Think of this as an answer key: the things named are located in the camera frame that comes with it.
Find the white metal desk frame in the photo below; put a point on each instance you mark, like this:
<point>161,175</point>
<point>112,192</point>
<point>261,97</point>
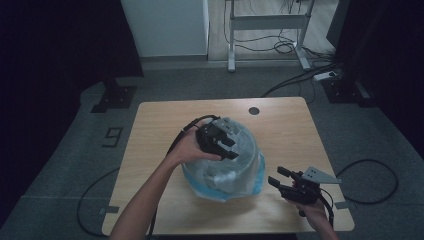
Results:
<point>266,21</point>

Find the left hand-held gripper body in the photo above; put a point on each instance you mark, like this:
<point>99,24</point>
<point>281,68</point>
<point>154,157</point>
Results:
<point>208,138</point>

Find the white power strip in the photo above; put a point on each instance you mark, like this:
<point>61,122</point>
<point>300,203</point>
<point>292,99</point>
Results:
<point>325,76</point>

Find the person's left hand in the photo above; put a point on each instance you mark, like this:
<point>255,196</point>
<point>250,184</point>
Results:
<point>186,146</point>

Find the white cabinet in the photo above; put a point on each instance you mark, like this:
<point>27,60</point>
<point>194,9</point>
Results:
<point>166,26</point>

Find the black stand base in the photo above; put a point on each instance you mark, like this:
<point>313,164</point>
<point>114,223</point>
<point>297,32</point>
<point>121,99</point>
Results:
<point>115,96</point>
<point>346,91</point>

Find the black round table grommet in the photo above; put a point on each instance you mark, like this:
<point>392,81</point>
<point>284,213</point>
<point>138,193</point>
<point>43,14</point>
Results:
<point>253,111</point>

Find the dark curtain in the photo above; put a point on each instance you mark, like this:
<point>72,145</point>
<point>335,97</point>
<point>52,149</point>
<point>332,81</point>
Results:
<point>390,50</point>
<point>50,66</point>

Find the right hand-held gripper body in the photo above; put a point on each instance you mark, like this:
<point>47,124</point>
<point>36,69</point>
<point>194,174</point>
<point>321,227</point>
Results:
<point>305,191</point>

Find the grey tape piece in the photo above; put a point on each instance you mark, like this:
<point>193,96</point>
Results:
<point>341,205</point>
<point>110,209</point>

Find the person's right hand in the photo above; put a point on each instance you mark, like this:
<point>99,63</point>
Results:
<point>313,211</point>

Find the white bag with blue band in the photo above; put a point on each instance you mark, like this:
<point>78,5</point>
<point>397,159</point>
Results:
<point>248,173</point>

